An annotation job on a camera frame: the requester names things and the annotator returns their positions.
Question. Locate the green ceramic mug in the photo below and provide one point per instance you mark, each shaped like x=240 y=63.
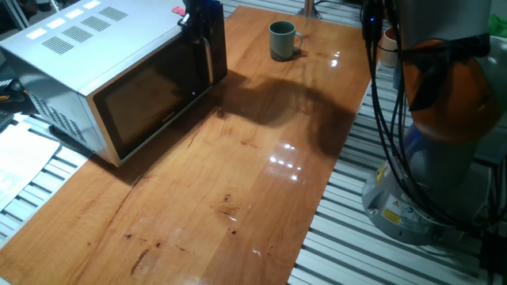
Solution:
x=282 y=41

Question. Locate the black computer keyboard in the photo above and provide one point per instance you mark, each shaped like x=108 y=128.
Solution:
x=4 y=119

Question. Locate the black and orange teach pendant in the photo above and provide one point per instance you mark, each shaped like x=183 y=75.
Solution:
x=14 y=92

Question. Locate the red sticker tag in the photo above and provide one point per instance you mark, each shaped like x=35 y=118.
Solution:
x=179 y=10

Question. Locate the cream cup with orange inside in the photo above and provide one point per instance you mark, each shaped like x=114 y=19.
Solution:
x=388 y=47

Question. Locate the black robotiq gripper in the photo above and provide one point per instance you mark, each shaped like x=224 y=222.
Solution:
x=204 y=10

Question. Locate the slanted grey metal bar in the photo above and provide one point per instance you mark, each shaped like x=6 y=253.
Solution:
x=14 y=14

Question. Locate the silver microwave oven body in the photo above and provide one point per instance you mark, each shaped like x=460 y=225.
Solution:
x=79 y=55

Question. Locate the white paper sheets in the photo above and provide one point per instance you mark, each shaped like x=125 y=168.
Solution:
x=24 y=162

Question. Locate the metal stand post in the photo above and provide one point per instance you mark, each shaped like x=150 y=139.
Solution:
x=309 y=8

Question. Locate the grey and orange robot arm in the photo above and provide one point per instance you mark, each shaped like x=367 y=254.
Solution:
x=451 y=95

